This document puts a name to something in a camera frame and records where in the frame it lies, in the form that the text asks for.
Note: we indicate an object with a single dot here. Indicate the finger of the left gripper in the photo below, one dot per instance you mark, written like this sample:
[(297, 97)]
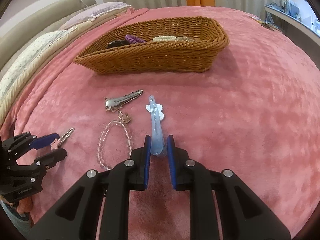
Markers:
[(50, 159), (44, 141)]

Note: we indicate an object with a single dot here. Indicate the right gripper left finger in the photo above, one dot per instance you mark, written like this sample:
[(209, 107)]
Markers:
[(97, 205)]

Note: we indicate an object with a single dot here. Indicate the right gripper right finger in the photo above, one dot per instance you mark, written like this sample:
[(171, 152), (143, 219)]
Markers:
[(222, 206)]

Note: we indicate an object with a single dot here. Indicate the pink star hair clip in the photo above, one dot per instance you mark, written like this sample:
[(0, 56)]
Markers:
[(57, 143)]

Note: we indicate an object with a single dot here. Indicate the silver metal hair clip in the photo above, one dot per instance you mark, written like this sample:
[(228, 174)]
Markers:
[(114, 104)]

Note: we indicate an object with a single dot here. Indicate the light blue hair clip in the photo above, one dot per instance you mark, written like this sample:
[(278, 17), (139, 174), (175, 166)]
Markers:
[(157, 140)]

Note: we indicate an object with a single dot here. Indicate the left hand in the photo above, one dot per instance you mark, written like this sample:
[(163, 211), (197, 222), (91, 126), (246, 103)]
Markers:
[(22, 209)]

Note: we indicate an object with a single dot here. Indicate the beige folded quilt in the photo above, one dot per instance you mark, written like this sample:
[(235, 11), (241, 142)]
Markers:
[(19, 85)]

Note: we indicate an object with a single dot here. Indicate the white floral pillow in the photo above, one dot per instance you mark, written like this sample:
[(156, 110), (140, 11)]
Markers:
[(34, 55)]

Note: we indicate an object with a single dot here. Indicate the pink plush blanket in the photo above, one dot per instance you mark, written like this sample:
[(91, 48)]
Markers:
[(255, 111)]

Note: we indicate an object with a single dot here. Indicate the beige padded headboard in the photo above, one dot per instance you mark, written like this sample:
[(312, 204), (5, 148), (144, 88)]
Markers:
[(24, 31)]

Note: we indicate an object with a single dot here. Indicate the lilac pillow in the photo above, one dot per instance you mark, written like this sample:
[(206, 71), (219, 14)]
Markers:
[(91, 14)]

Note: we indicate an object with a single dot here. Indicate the brown wicker basket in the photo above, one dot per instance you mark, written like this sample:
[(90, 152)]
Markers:
[(153, 47)]

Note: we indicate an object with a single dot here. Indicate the grey long desk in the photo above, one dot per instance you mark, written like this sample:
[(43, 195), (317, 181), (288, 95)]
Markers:
[(301, 35)]

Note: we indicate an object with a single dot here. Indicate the small items on bed edge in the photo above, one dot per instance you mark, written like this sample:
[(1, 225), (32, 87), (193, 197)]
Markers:
[(265, 24)]

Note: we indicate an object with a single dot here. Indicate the books on desk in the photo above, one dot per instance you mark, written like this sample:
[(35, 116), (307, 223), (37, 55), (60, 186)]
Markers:
[(290, 7)]

